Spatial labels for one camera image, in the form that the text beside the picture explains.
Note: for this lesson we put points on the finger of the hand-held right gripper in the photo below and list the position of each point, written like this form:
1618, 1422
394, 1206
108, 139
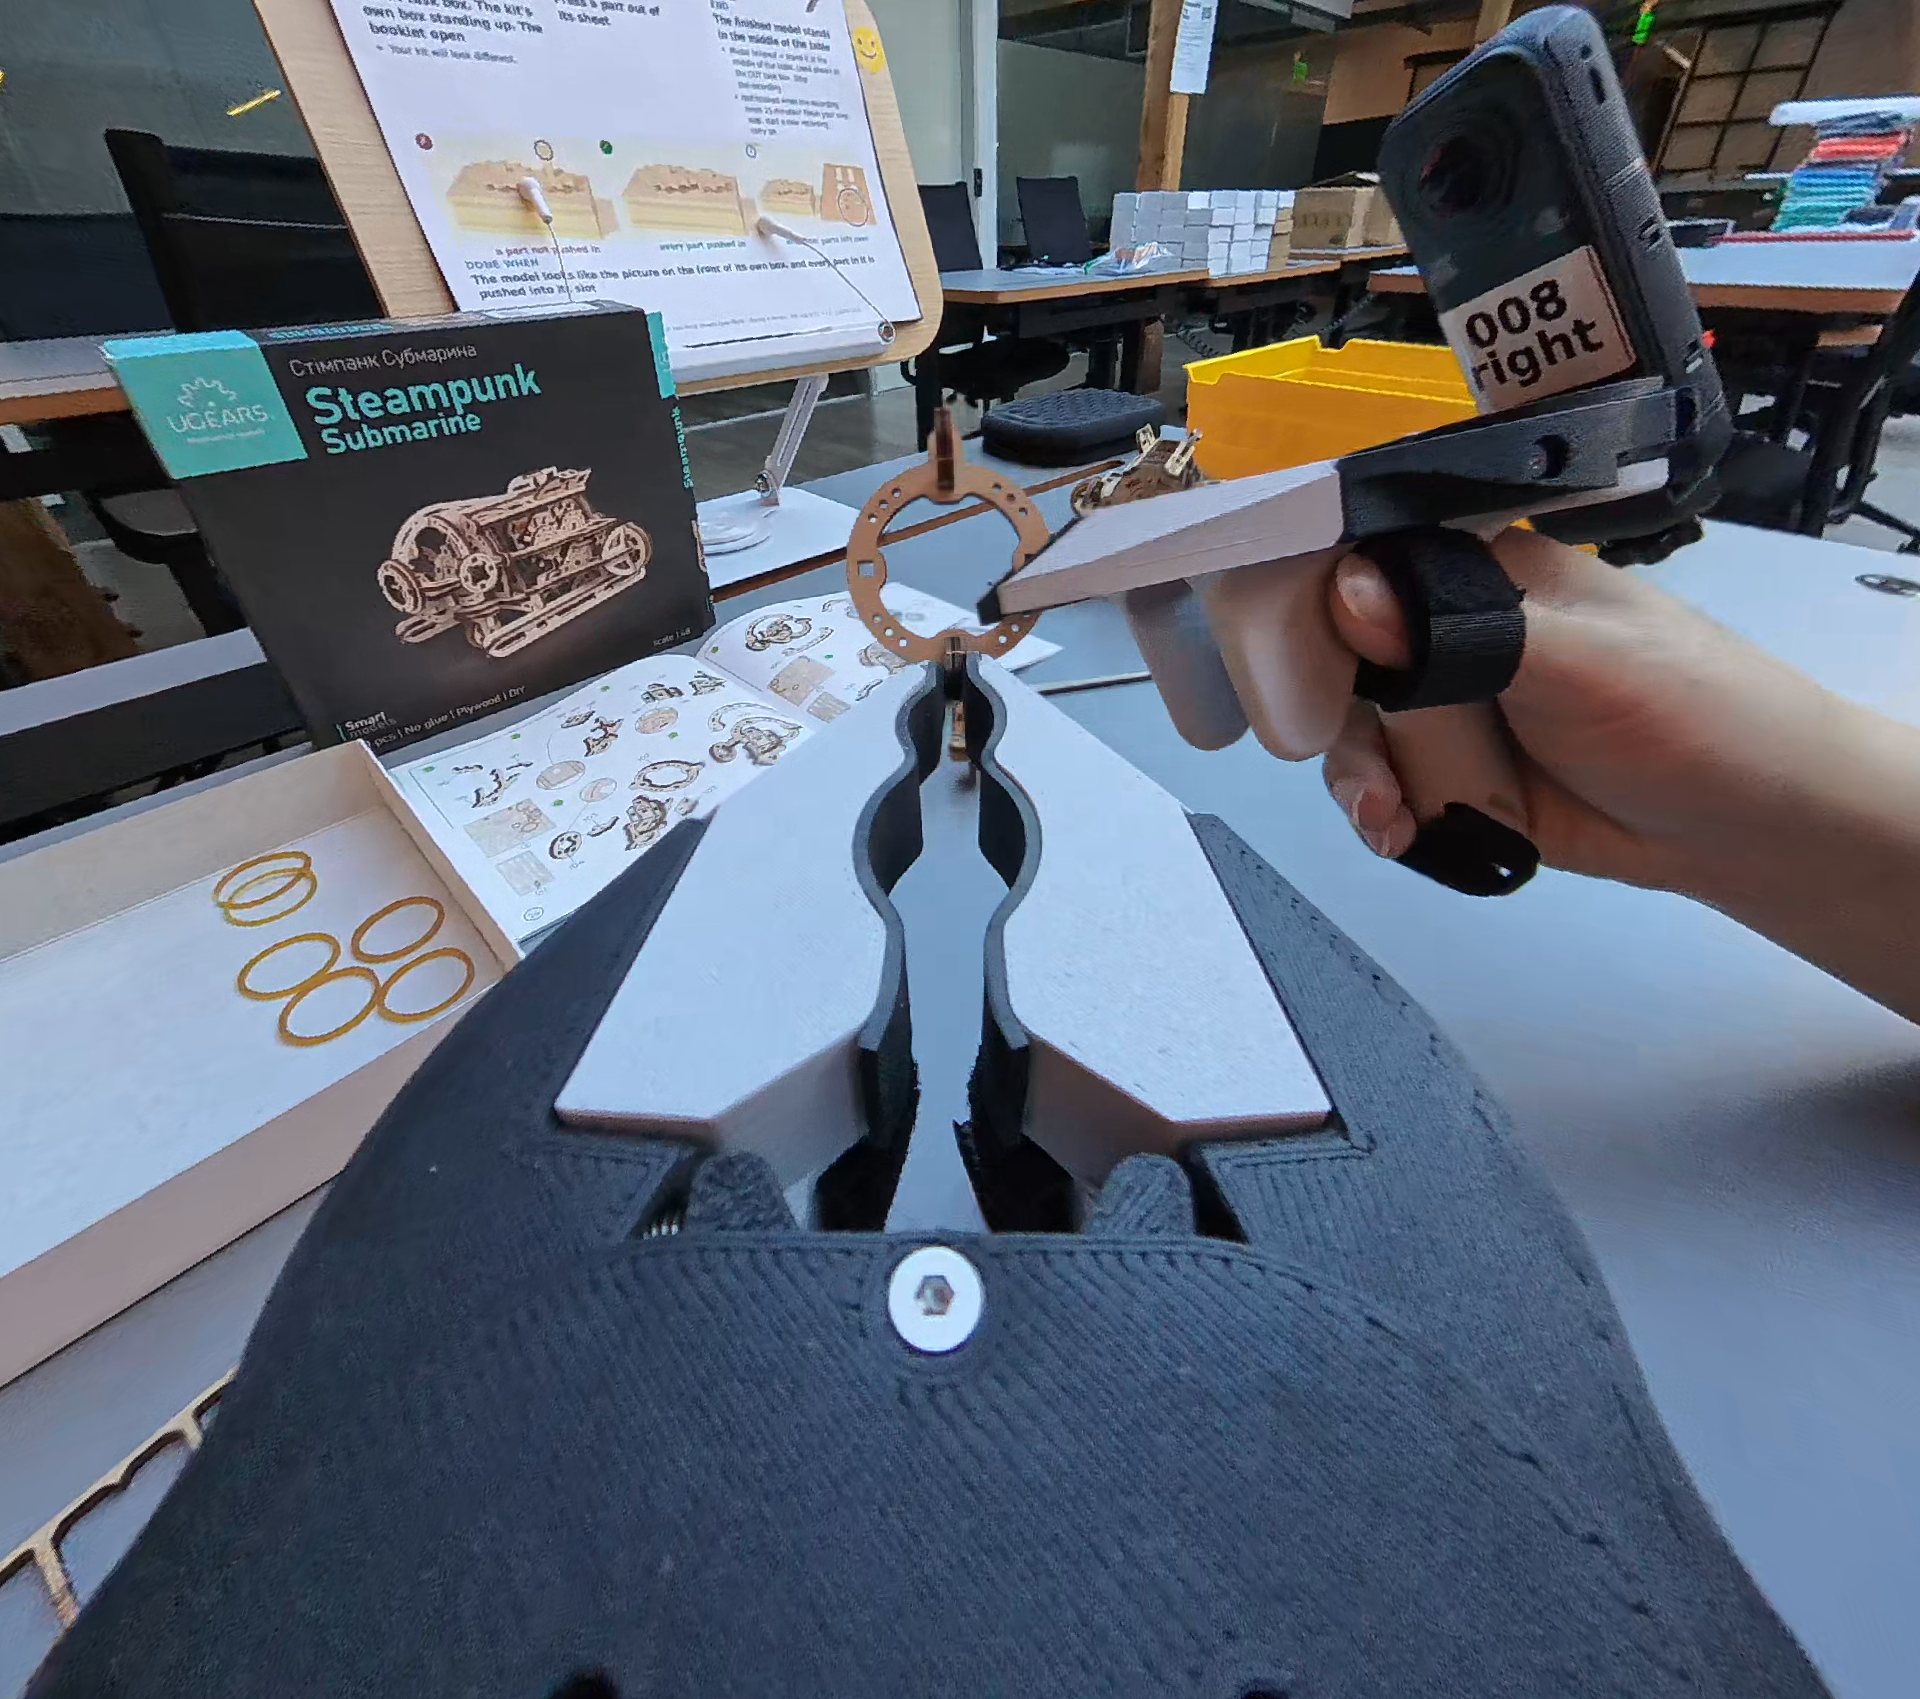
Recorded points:
1184, 545

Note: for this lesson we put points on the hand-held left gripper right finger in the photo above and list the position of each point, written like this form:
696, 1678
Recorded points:
1141, 965

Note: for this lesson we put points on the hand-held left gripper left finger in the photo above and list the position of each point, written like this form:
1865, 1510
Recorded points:
735, 965

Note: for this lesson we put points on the person's right forearm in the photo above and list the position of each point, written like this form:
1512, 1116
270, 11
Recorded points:
1815, 815

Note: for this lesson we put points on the small wooden model sub-assembly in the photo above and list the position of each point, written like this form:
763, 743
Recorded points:
1142, 475

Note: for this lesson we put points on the black model kit box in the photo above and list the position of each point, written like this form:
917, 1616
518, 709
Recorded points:
451, 485

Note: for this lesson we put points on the laser-cut plywood parts sheet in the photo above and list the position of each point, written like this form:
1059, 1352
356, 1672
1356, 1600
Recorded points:
60, 1520

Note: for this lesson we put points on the person's right hand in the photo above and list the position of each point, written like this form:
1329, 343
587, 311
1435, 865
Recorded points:
1591, 725

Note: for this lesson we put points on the black seat cushion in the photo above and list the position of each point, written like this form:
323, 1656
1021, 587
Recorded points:
1073, 425

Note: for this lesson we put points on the yellow plastic bin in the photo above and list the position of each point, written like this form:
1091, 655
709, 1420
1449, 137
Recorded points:
1320, 409

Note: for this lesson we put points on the open instruction booklet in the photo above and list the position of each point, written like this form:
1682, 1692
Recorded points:
661, 755

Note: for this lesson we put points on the brown cardboard box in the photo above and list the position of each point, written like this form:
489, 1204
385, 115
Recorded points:
1335, 215

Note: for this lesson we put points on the stack of coloured trays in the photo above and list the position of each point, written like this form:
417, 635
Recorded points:
1844, 169

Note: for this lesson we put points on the long wooden-edged table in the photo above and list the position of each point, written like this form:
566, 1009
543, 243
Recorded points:
1050, 287

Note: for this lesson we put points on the stack of small white boxes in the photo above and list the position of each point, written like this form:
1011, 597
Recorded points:
1201, 229

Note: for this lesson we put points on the black mesh office chair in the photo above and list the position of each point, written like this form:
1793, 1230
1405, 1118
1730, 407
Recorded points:
1844, 439

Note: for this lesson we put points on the white paper notice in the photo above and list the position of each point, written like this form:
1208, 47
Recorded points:
1193, 35

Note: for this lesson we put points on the white stand foot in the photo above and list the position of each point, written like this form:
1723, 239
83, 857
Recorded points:
781, 515

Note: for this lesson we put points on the group of yellow rubber bands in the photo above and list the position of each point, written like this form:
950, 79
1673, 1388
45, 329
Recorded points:
331, 1007

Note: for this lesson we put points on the yellow smiley sticker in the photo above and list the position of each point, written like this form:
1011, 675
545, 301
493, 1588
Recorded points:
867, 49

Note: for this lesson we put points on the shallow white cardboard box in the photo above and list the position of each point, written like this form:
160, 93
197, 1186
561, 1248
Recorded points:
134, 1085

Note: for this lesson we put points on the printed instruction sheet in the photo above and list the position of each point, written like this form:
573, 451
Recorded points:
600, 79

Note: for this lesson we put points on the black high-back chair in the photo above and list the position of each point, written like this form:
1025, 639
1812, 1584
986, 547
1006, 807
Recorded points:
225, 229

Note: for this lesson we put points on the wooden sheet stand board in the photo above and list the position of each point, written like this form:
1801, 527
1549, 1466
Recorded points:
323, 125

